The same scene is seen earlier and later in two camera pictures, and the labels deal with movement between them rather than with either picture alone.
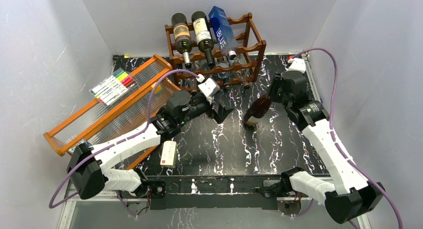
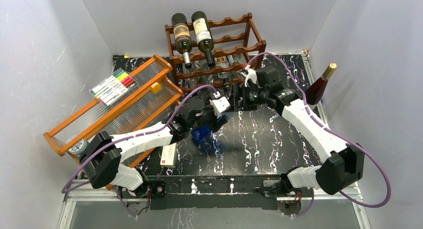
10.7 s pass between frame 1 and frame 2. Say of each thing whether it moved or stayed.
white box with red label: stayed
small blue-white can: stayed
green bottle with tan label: stayed
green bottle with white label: stayed
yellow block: stayed
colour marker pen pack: stayed
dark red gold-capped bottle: moved
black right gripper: moved
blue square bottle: moved
